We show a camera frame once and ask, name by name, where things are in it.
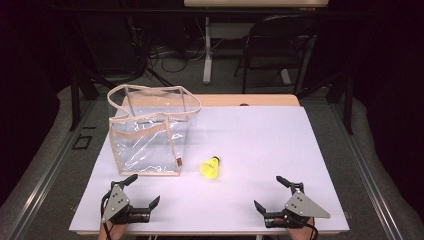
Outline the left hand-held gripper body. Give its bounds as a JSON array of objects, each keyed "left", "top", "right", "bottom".
[{"left": 101, "top": 181, "right": 152, "bottom": 225}]

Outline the wooden table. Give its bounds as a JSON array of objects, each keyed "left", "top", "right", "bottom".
[{"left": 68, "top": 93, "right": 350, "bottom": 237}]

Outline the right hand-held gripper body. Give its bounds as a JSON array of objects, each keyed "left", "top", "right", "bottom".
[{"left": 264, "top": 183, "right": 332, "bottom": 229}]

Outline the black metal stand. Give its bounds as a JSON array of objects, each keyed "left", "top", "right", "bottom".
[
  {"left": 69, "top": 66, "right": 101, "bottom": 132},
  {"left": 296, "top": 71, "right": 355, "bottom": 136}
]

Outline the tangle of black cables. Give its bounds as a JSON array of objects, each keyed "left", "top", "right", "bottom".
[{"left": 126, "top": 16, "right": 224, "bottom": 74}]

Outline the white board mat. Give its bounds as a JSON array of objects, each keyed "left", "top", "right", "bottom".
[{"left": 68, "top": 105, "right": 350, "bottom": 234}]

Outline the person's left hand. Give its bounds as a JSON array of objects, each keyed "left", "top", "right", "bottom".
[{"left": 98, "top": 222, "right": 130, "bottom": 240}]

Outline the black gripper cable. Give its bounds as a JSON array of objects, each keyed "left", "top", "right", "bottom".
[
  {"left": 100, "top": 191, "right": 114, "bottom": 240},
  {"left": 298, "top": 221, "right": 318, "bottom": 240}
]

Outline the white-legged desk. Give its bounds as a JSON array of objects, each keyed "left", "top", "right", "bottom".
[{"left": 183, "top": 0, "right": 330, "bottom": 86}]

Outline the black chair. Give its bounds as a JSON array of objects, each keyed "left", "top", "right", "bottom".
[{"left": 234, "top": 13, "right": 321, "bottom": 95}]

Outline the transparent bag with beige trim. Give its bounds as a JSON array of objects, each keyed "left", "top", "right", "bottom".
[{"left": 106, "top": 84, "right": 202, "bottom": 177}]

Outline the metal floor rail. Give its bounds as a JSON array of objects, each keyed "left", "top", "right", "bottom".
[
  {"left": 6, "top": 99, "right": 98, "bottom": 240},
  {"left": 328, "top": 103, "right": 404, "bottom": 240}
]

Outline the yellow shuttlecock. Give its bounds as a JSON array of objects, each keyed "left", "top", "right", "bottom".
[{"left": 199, "top": 155, "right": 221, "bottom": 180}]

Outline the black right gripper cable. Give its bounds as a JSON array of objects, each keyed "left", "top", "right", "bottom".
[{"left": 298, "top": 221, "right": 318, "bottom": 240}]

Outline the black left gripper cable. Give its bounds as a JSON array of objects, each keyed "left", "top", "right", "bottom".
[{"left": 100, "top": 191, "right": 114, "bottom": 240}]

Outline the person's right hand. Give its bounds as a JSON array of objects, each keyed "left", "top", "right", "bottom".
[{"left": 287, "top": 217, "right": 316, "bottom": 240}]

